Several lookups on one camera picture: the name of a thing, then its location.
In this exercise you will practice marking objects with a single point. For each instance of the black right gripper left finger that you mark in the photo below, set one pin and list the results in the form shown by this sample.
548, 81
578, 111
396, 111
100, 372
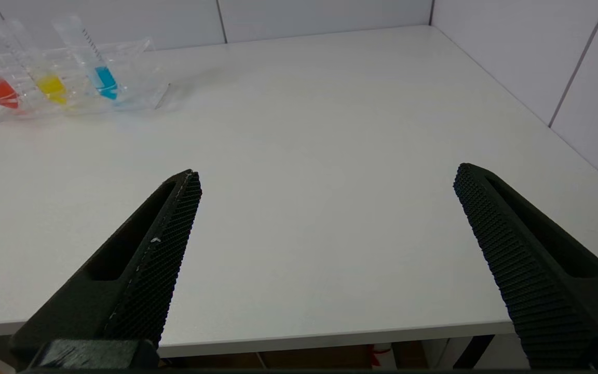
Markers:
138, 275

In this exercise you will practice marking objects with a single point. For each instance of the clear plastic test tube rack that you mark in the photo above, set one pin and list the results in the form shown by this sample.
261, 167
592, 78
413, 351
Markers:
133, 78

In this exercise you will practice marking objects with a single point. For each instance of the test tube with yellow pigment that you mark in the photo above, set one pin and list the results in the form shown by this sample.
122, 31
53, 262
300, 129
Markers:
51, 85

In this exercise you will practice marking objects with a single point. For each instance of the test tube with blue pigment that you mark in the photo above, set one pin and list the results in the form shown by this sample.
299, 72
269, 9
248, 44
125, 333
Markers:
105, 82

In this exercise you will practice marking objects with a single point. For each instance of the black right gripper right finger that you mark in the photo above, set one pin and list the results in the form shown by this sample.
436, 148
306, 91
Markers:
538, 280

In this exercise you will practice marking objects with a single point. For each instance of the black table leg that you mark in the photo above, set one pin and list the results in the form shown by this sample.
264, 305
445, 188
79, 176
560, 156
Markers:
473, 353

